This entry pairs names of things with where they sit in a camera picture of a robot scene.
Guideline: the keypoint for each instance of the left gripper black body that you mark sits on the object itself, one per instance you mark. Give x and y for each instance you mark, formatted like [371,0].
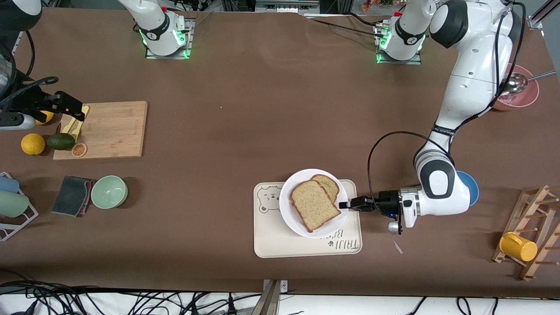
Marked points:
[387,201]

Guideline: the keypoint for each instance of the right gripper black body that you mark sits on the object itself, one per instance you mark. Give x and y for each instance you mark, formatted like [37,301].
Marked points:
[27,103]

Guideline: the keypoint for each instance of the large brown bread slice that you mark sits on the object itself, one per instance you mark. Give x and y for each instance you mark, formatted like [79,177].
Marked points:
[315,205]

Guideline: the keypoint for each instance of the white round plate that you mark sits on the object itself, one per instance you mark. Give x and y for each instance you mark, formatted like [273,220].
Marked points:
[288,214]

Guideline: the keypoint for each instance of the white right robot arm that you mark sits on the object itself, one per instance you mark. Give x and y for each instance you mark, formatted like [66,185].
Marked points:
[153,30]

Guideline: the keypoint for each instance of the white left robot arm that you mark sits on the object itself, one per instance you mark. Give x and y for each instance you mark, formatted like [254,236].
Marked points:
[472,87]

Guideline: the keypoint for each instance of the yellow lemon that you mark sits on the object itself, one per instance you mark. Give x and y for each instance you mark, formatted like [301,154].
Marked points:
[47,118]

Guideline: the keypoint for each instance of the yellow plastic fork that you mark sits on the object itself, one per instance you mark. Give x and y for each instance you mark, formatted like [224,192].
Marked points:
[80,129]

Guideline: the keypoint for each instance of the dark green avocado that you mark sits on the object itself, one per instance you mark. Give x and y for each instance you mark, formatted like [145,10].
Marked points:
[60,141]

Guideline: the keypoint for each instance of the round orange yellow citrus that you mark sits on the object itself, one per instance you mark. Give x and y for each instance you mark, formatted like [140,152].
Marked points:
[33,144]

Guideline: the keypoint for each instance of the small grey paper scrap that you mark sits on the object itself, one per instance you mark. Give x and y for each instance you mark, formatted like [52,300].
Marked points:
[397,246]

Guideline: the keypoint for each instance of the orange slice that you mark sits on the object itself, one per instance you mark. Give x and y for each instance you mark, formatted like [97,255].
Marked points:
[79,150]

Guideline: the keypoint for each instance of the wooden cutting board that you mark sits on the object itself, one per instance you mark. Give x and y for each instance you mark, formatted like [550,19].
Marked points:
[113,131]

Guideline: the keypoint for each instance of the light blue cup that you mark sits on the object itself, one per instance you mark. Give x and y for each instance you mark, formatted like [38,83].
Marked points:
[8,184]

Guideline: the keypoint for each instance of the blue bowl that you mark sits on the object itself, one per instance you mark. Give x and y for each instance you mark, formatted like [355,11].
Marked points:
[472,192]

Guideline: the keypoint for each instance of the dark grey cloth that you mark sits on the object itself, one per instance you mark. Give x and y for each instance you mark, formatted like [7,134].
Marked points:
[70,194]

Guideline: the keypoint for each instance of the cream bear print tray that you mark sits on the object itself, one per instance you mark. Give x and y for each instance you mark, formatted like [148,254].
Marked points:
[271,240]

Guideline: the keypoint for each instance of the pale green bowl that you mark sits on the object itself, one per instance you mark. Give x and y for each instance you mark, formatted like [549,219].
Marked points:
[109,192]

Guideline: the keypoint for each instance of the pale green cup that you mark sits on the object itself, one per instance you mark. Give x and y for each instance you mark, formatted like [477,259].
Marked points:
[13,204]

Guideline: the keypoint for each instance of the wooden mug rack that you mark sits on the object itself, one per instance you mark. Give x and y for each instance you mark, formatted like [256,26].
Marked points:
[526,214]

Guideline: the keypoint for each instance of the yellow mug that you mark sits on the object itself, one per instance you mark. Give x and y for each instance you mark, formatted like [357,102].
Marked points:
[520,248]

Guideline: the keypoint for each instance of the pink bowl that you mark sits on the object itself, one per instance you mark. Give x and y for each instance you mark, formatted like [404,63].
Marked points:
[525,100]

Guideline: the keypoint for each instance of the metal ladle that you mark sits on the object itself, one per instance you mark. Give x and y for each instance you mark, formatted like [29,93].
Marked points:
[516,83]

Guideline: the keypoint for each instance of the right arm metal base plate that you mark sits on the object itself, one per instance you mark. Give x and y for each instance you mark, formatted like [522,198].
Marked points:
[190,39]

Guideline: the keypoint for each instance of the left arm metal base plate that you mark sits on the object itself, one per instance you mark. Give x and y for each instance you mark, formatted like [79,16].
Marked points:
[402,62]

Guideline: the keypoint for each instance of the grey metal frame bracket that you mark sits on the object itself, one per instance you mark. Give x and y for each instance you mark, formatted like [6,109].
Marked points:
[284,6]

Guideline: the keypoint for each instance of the aluminium profile post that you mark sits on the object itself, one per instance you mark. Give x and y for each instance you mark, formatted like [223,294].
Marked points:
[540,15]

